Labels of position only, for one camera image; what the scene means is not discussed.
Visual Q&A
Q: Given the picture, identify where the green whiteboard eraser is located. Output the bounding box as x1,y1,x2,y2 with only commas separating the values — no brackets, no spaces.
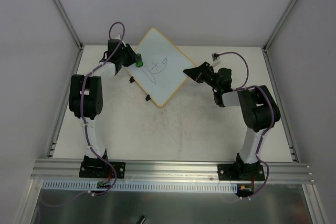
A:
135,55,143,68

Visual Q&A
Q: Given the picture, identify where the white whiteboard with yellow frame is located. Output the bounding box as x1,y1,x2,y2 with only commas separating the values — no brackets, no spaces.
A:
127,27,196,107

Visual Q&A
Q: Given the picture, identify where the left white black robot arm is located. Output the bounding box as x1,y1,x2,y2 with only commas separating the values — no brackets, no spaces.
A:
69,38,143,177

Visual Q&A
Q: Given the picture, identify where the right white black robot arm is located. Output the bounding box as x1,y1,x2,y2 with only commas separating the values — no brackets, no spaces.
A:
183,62,280,181

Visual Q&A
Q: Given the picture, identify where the black whiteboard clip upper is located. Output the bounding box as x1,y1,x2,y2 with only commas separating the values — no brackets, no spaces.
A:
129,76,135,83

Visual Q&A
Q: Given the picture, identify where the black whiteboard clip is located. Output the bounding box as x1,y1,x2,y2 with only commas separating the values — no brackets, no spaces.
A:
145,94,151,101
129,76,135,83

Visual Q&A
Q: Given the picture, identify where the black whiteboard clip lower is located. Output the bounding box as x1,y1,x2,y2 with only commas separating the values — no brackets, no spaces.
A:
145,94,151,101

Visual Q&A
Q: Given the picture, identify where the small black object at bottom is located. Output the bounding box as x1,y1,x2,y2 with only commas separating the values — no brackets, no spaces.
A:
136,215,146,224

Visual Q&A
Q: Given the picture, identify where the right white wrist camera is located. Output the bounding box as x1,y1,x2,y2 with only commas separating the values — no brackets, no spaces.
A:
211,52,221,67

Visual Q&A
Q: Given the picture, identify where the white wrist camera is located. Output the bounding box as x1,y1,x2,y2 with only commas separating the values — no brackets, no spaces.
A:
114,34,121,40
211,52,221,67

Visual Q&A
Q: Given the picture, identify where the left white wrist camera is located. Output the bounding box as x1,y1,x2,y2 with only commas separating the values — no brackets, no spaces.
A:
114,34,121,40

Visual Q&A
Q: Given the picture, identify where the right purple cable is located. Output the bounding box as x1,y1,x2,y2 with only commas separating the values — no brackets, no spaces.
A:
219,50,278,201

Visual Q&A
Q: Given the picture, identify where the left aluminium frame post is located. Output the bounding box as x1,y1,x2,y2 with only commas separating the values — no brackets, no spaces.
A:
51,0,83,49

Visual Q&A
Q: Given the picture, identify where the aluminium frame post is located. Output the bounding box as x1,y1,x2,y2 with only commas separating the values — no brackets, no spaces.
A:
263,0,299,52
51,0,83,49

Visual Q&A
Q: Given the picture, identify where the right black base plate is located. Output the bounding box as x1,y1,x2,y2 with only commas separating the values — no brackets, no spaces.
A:
217,162,265,182

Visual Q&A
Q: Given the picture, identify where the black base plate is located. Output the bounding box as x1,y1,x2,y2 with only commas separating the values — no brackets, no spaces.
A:
217,162,265,182
79,156,126,179

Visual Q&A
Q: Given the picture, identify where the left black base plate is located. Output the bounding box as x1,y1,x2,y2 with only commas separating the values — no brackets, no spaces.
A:
79,156,126,179

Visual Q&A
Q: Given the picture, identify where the white slotted cable duct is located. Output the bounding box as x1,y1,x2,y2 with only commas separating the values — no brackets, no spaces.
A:
41,179,238,194

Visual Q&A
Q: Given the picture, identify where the aluminium mounting rail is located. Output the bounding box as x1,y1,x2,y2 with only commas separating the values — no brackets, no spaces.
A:
30,158,314,184

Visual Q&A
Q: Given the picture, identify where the right aluminium frame post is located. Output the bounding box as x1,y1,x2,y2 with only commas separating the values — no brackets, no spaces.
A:
263,0,299,52

